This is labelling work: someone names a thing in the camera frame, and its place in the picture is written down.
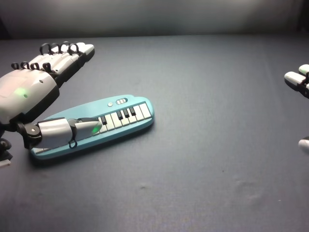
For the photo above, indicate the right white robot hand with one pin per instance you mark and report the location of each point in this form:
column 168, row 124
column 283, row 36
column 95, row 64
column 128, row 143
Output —
column 293, row 77

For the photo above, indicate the light blue toy piano keyboard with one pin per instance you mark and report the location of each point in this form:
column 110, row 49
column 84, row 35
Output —
column 120, row 135

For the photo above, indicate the grey tablecloth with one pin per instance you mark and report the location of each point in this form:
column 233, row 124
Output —
column 193, row 157

